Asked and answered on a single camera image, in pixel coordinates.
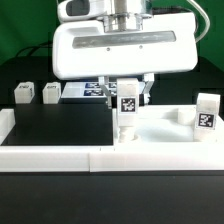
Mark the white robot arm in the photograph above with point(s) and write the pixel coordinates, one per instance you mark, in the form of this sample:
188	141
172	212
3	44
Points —
121	38

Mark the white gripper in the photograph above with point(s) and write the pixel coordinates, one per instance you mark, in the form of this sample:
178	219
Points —
101	38

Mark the white U-shaped fence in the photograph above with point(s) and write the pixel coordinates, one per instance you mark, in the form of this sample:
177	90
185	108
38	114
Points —
134	156

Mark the white square table top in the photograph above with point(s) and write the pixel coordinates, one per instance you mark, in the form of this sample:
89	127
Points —
165	123

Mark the white tag sheet with markers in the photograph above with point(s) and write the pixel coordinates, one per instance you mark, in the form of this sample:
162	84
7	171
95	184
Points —
74	90

